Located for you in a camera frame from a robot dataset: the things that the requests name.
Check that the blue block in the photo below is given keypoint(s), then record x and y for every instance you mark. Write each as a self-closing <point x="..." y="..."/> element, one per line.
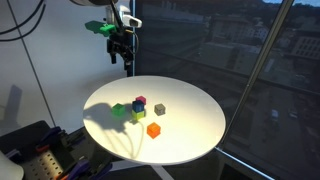
<point x="137" y="106"/>

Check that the yellow-green block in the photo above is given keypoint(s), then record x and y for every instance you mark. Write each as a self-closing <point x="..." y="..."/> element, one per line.
<point x="138" y="115"/>

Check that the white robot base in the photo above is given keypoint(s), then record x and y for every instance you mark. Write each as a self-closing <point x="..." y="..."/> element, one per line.
<point x="10" y="168"/>

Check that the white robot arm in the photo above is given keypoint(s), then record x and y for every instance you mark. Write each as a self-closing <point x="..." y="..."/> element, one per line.
<point x="125" y="15"/>

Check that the green block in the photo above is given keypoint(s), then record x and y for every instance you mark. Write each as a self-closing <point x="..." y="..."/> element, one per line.
<point x="118" y="110"/>

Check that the pink block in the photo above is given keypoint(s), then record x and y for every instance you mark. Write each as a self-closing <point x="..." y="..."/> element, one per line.
<point x="141" y="99"/>

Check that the grey block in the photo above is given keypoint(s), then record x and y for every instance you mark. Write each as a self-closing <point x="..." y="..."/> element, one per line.
<point x="160" y="109"/>

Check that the orange block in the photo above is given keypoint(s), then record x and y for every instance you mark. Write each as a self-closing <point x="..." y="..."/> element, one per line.
<point x="153" y="130"/>

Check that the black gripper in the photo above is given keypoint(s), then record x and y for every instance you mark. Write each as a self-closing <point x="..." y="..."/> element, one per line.
<point x="120" y="43"/>

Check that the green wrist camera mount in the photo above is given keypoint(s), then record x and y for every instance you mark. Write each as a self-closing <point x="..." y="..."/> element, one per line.
<point x="100" y="28"/>

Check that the grey slanted window post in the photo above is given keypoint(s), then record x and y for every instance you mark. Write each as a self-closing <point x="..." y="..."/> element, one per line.
<point x="256" y="73"/>

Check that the grey window bottom rail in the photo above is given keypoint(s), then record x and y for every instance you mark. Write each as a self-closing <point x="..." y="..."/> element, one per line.
<point x="246" y="164"/>

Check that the vertical window frame bar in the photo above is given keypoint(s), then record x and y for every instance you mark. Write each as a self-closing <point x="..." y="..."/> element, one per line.
<point x="132" y="63"/>

